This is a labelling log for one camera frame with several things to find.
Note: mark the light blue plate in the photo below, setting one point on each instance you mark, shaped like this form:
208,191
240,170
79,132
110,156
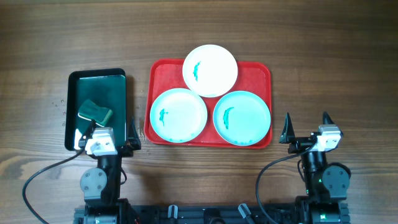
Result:
242,118
178,115

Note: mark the green yellow sponge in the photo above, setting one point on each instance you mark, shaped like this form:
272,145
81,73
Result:
91,111

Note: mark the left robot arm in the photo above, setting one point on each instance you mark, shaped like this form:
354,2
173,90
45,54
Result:
101,185

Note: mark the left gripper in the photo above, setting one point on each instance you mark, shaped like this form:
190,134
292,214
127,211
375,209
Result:
127,150

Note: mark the white plate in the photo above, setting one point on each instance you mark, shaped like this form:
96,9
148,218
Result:
210,71

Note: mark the black water tray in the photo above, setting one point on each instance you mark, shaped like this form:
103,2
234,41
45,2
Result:
106,88

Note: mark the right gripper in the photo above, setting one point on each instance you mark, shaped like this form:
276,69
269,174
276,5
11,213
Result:
286,137

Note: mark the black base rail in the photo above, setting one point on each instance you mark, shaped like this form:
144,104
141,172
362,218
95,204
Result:
276,213

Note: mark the red plastic tray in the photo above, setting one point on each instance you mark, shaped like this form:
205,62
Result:
166,74

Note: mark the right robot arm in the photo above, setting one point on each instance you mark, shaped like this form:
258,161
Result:
326,183

